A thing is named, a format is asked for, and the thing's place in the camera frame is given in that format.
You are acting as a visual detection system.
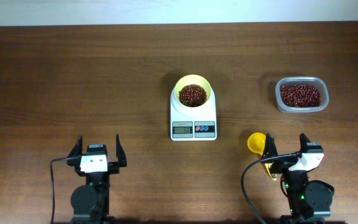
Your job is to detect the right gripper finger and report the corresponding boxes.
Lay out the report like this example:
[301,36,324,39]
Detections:
[261,133,278,164]
[300,133,310,152]

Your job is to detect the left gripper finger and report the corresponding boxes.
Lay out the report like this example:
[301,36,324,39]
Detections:
[116,134,127,167]
[67,136,83,157]

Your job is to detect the yellow measuring scoop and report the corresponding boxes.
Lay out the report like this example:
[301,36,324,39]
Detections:
[247,133,277,181]

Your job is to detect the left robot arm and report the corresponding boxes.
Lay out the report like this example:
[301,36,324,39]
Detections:
[67,136,127,223]

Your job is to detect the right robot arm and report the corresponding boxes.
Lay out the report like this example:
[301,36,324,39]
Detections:
[262,133,334,223]

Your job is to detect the white digital kitchen scale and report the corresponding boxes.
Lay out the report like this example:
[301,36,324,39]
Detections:
[170,90,218,141]

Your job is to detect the beans in yellow bowl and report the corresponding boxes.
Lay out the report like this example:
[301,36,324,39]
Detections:
[179,84,207,107]

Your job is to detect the yellow bowl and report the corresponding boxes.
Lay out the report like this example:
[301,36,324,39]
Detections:
[173,75,212,107]

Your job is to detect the red adzuki beans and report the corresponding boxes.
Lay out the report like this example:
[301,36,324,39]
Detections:
[280,85,321,108]

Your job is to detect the clear plastic container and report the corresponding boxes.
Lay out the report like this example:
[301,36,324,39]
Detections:
[275,77,329,113]

